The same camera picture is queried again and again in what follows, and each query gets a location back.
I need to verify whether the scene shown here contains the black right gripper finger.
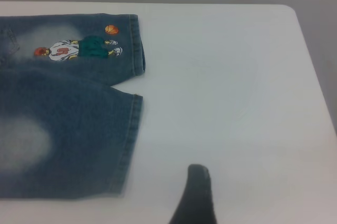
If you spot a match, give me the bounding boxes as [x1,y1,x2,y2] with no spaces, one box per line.
[168,164,219,224]

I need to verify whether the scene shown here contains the blue denim shorts with print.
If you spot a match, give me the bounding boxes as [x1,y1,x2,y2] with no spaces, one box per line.
[0,13,146,200]

